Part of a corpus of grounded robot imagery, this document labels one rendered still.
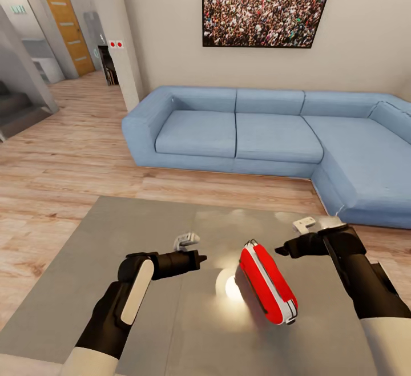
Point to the standing mirror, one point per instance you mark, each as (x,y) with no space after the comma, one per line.
(101,47)

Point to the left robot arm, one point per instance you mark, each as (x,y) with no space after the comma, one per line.
(98,350)

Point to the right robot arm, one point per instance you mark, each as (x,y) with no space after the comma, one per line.
(384,317)

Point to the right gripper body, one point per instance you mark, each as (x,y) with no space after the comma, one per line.
(301,246)

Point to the door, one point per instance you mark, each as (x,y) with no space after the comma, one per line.
(71,34)

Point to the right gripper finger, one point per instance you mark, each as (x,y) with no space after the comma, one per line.
(283,250)

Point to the radio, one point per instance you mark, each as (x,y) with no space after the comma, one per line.
(274,295)

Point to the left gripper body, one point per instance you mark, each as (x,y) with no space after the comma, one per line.
(182,262)

